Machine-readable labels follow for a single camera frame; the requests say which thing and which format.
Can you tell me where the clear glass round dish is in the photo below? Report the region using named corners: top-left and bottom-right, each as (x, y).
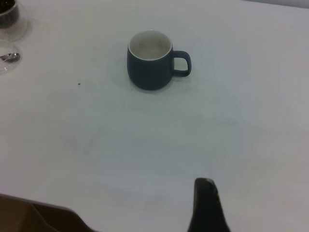
top-left (0, 40), bottom-right (22, 76)

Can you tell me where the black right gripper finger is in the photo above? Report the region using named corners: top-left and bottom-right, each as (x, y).
top-left (187, 177), bottom-right (231, 232)

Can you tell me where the grey ceramic mug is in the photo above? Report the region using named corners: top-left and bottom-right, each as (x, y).
top-left (126, 29), bottom-right (193, 91)

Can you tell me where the dark coffee beans pile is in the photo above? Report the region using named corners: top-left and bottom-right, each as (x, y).
top-left (0, 0), bottom-right (19, 29)

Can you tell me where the clear glass handled cup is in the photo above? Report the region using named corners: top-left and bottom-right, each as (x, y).
top-left (0, 0), bottom-right (29, 42)

